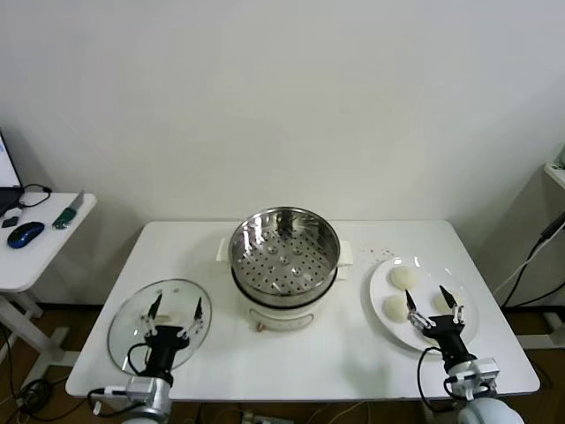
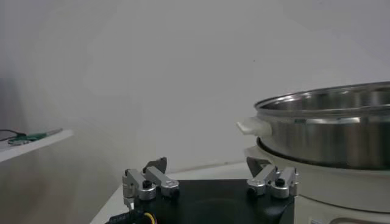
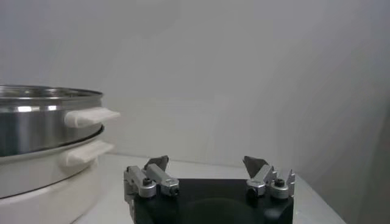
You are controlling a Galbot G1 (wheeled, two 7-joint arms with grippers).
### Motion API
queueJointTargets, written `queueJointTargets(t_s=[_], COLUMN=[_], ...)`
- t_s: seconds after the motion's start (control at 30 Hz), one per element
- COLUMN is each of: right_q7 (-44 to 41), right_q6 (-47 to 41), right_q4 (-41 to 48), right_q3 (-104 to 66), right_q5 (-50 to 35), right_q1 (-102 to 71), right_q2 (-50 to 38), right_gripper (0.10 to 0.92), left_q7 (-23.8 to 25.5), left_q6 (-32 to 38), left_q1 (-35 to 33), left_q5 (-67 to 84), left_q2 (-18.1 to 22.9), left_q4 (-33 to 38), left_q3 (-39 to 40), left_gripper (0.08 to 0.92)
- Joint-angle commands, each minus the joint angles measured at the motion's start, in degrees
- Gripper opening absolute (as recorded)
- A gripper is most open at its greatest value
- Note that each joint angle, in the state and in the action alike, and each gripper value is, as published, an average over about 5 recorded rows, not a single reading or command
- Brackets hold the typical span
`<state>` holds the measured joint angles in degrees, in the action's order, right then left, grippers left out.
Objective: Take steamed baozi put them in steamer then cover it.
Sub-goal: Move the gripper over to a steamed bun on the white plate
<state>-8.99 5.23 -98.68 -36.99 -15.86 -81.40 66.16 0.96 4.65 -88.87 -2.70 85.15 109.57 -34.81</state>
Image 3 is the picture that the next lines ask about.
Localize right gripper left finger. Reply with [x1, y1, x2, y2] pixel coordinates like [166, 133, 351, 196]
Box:
[123, 155, 180, 200]

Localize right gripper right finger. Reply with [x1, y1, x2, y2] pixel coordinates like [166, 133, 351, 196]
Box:
[243, 155, 296, 200]

